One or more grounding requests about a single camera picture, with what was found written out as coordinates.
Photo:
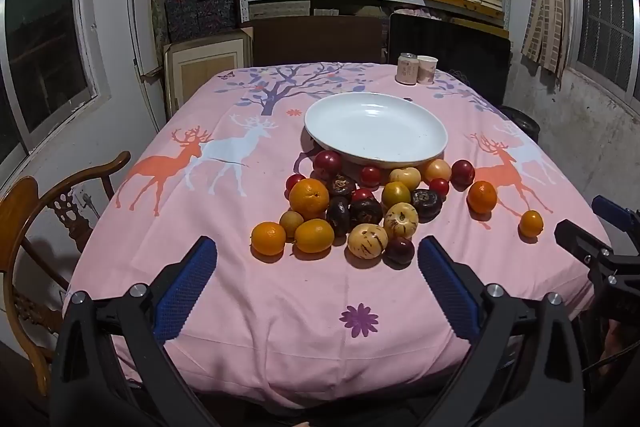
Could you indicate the striped yellow pepino melon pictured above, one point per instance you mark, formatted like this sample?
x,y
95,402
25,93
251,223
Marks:
x,y
401,219

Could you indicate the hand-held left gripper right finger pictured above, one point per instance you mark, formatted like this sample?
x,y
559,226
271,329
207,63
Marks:
x,y
450,292

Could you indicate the dark red plum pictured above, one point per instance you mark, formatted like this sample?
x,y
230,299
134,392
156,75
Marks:
x,y
462,172
400,250
327,162

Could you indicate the pink printed tablecloth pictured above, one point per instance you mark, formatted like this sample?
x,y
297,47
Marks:
x,y
260,307

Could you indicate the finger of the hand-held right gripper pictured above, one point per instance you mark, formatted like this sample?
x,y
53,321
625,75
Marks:
x,y
607,208
575,237

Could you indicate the black chair back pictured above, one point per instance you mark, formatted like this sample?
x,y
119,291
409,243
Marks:
x,y
450,52

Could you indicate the wooden armchair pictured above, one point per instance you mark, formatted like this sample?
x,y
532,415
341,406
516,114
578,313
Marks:
x,y
20,207

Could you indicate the pale orange fruit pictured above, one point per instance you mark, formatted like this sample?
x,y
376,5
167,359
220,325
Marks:
x,y
436,169

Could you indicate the yellow tomato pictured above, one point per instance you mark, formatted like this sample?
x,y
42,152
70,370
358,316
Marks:
x,y
396,194

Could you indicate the yellow potato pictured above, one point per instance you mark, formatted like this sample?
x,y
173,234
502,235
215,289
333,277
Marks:
x,y
367,241

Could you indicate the pale yellow fruit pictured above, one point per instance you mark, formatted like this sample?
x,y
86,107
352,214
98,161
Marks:
x,y
405,177

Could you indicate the blue patterned box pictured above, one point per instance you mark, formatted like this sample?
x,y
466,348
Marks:
x,y
200,14

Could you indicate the barred window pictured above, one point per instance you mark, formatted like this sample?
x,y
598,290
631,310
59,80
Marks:
x,y
605,7

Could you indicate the large orange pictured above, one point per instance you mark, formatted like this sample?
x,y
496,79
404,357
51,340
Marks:
x,y
309,198

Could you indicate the small tan fruit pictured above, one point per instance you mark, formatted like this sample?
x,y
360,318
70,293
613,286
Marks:
x,y
291,223

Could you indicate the pink drink can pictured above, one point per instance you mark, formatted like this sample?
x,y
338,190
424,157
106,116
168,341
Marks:
x,y
406,69

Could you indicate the dark brown water chestnut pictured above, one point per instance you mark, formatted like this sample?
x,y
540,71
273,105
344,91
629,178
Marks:
x,y
339,216
341,184
426,204
365,212

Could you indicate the grey marbled board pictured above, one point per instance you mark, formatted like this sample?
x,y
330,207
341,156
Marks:
x,y
157,2

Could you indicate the paper cup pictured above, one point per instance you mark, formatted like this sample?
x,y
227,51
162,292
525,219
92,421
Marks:
x,y
427,71

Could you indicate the black bin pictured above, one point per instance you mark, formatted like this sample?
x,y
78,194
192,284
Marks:
x,y
522,122

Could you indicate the wooden picture frame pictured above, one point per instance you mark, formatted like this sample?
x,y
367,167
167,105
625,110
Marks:
x,y
210,67

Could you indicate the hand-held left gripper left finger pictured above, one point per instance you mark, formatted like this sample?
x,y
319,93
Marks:
x,y
185,292

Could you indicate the small orange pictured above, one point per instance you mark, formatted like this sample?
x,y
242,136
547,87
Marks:
x,y
531,223

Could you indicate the white round plate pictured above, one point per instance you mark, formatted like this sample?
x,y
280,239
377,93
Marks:
x,y
375,127

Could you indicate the white leaning strip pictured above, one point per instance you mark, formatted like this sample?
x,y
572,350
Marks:
x,y
136,32

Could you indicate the white framed window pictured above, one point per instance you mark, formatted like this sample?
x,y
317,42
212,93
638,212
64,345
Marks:
x,y
40,32

